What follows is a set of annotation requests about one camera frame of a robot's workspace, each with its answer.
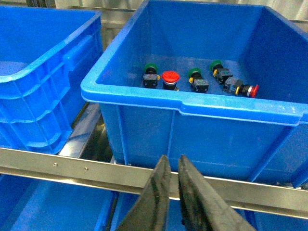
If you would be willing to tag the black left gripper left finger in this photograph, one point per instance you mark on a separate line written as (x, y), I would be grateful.
(150, 212)

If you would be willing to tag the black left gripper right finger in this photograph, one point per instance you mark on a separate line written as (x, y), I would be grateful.
(202, 208)

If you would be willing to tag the red mushroom push button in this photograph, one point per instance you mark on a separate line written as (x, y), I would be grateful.
(170, 79)

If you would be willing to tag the blue bin with buttons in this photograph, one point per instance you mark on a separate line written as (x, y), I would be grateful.
(261, 139)

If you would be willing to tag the green push button middle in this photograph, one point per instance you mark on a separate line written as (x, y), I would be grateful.
(197, 82)

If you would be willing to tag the green push button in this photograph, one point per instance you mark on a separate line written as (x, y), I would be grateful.
(197, 82)
(150, 77)
(219, 72)

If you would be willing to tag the blue bin lower shelf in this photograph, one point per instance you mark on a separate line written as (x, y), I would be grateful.
(28, 204)

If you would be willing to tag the red button lying sideways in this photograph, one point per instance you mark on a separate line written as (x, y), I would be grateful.
(237, 87)

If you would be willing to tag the green push button left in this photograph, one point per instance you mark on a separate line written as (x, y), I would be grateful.
(150, 77)

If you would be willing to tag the green push button right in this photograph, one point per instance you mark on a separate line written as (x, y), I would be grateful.
(219, 72)

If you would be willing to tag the blue ribbed crate left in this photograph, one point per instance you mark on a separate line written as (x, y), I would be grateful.
(45, 54)

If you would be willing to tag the steel shelf front rail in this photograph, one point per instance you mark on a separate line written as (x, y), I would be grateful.
(238, 194)

